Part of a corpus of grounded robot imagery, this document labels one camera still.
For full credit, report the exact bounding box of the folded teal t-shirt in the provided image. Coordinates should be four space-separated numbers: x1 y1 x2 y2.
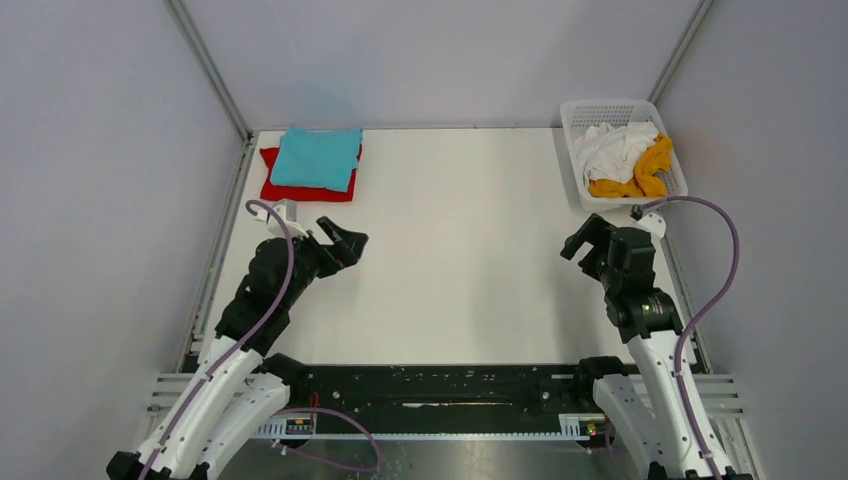
270 127 363 192

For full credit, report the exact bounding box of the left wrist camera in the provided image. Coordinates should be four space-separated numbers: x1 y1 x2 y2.
257 200 310 240

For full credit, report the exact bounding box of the folded red t-shirt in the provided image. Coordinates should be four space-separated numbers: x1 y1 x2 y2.
259 147 358 203

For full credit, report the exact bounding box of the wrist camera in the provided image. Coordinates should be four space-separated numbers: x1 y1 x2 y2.
257 200 310 240
630 205 667 239

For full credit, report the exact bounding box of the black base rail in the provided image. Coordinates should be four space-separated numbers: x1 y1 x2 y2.
248 362 641 439

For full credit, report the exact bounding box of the yellow t-shirt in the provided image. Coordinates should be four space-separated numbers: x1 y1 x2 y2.
588 133 673 199

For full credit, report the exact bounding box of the white t-shirt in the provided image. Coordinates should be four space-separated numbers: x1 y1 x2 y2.
573 121 660 186

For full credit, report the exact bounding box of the white slotted cable duct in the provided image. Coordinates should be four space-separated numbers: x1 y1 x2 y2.
249 415 605 442

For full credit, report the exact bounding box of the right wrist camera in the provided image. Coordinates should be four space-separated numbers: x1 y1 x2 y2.
630 205 667 239

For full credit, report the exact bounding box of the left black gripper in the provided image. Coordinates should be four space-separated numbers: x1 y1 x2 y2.
282 216 367 307

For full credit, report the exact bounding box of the white plastic basket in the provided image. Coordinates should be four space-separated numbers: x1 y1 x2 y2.
561 99 688 212

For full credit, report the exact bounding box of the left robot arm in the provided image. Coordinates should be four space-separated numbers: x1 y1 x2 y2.
106 217 369 479

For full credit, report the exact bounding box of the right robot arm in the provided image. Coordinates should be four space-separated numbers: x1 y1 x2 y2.
560 213 744 479

